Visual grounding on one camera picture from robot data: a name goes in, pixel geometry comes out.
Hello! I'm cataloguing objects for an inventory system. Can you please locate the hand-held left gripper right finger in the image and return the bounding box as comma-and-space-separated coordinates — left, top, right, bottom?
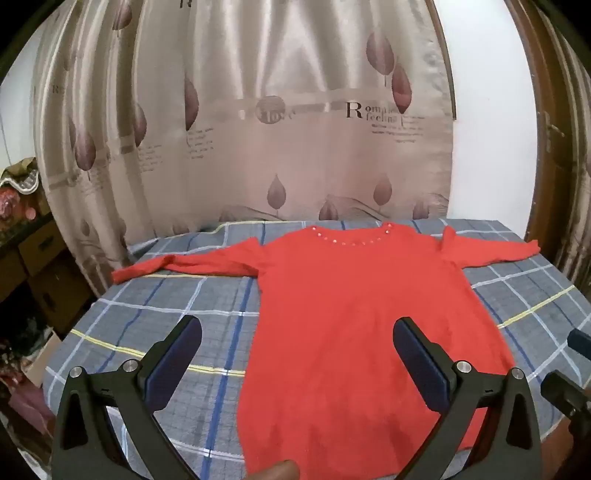
392, 316, 542, 480

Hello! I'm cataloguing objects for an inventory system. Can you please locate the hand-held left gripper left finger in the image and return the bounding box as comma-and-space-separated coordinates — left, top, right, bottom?
50, 315, 203, 480

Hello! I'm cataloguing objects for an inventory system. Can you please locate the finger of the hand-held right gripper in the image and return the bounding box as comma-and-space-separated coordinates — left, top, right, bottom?
567, 329, 591, 361
540, 371, 591, 417

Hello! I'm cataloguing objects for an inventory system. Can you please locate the red sweater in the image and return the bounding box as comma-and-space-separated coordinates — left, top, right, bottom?
112, 222, 541, 480

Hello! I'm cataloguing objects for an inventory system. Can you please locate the person's left hand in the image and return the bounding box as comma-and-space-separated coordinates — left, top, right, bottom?
248, 460, 302, 480

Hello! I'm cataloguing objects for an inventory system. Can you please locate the grey plaid blanket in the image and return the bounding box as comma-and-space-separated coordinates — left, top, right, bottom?
42, 217, 591, 480

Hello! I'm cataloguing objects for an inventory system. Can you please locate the beige leaf print curtain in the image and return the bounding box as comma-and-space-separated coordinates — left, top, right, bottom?
30, 0, 458, 296

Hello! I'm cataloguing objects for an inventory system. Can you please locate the brown wooden door frame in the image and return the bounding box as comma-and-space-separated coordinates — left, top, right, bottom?
505, 0, 591, 287

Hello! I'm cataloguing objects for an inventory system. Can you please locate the metal door handle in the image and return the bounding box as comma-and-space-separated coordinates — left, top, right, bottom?
545, 113, 566, 153

